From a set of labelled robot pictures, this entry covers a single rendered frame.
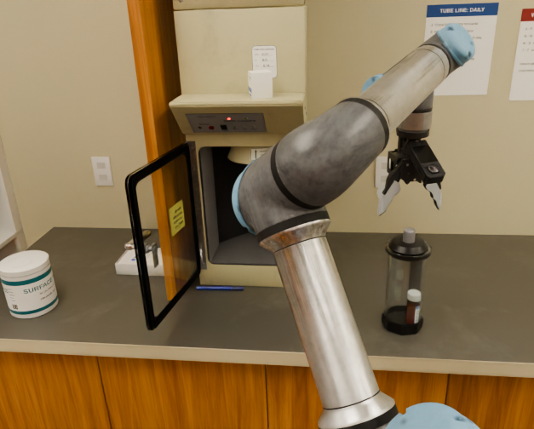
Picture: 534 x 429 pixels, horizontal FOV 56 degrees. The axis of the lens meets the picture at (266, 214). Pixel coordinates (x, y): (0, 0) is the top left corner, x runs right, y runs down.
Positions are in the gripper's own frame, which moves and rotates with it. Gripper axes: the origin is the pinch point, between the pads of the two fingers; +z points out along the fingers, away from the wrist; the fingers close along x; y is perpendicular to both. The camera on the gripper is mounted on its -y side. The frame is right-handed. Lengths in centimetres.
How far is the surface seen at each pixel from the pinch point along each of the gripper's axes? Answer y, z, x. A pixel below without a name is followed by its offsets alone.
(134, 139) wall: 81, -3, 70
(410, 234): -1.8, 4.4, 0.2
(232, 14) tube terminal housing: 27, -45, 37
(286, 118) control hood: 16.3, -21.2, 26.1
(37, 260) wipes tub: 28, 16, 95
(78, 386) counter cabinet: 12, 47, 86
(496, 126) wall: 47, -7, -50
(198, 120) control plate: 22, -21, 47
